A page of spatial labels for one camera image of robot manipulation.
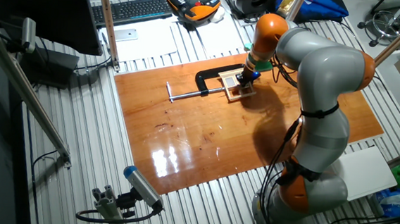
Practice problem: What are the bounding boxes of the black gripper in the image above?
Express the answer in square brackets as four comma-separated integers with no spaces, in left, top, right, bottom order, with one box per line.
[237,68,262,90]

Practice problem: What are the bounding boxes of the black metal C-clamp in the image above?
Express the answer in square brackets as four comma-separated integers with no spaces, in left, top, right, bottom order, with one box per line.
[164,59,256,108]

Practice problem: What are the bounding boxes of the white paper sheet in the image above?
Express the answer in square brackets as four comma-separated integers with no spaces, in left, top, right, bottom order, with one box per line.
[97,18,181,68]
[189,11,247,58]

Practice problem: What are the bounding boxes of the glossy wooden board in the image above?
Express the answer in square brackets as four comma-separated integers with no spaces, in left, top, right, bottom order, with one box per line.
[106,44,390,211]

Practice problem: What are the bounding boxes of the black filament spool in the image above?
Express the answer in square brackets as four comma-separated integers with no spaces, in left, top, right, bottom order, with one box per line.
[231,0,281,21]

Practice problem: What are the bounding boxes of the yellow packet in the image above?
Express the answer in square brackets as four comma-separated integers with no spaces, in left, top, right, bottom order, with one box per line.
[277,0,296,17]

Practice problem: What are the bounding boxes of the orange and black teach pendant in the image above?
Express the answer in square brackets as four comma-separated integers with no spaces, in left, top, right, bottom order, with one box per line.
[164,0,222,26]

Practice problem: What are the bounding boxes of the blue cloth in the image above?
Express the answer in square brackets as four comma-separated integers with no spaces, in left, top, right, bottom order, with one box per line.
[276,0,351,26]

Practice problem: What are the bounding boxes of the silver smartphone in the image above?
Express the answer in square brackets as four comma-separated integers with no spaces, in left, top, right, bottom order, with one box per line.
[113,27,139,44]

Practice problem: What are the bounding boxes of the black computer keyboard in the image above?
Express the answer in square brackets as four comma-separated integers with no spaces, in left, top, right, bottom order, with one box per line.
[89,0,175,32]

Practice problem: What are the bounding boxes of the white flat board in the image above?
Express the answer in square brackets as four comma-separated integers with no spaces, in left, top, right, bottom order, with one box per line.
[330,142,400,206]

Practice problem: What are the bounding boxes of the metal stool base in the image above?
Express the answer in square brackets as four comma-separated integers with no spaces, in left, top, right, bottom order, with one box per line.
[355,0,400,50]

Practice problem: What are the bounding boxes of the aluminium profile stand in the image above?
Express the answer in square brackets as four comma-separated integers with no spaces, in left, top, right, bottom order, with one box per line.
[89,184,135,224]

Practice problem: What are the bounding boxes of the black equipment box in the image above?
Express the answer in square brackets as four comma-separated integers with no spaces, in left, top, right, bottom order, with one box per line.
[20,44,81,91]

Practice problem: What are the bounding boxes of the blue tissue packet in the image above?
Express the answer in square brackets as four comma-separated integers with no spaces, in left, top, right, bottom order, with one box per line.
[372,187,400,219]

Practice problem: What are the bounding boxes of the black computer monitor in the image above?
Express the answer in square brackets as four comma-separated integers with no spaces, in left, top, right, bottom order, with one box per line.
[0,0,107,57]

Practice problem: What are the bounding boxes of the diagonal aluminium bar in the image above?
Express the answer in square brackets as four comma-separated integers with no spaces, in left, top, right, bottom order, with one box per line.
[0,18,82,169]

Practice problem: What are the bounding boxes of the miniature wooden window frame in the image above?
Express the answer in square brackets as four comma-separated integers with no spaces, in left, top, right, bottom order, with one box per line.
[215,67,259,104]

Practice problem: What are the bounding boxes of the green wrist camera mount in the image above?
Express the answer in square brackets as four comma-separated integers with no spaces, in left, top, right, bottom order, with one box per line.
[242,42,275,73]

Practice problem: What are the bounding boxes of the silver camera with blue cap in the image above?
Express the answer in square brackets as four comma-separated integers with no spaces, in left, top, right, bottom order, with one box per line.
[120,165,167,213]

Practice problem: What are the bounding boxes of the black camera bracket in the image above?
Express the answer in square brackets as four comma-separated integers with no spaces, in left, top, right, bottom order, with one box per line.
[114,187,139,220]

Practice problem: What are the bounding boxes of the black camera cable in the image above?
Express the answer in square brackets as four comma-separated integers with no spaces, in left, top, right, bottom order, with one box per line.
[75,201,161,224]

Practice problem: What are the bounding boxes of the grey depth camera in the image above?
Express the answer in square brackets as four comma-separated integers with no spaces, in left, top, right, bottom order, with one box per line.
[19,16,39,55]

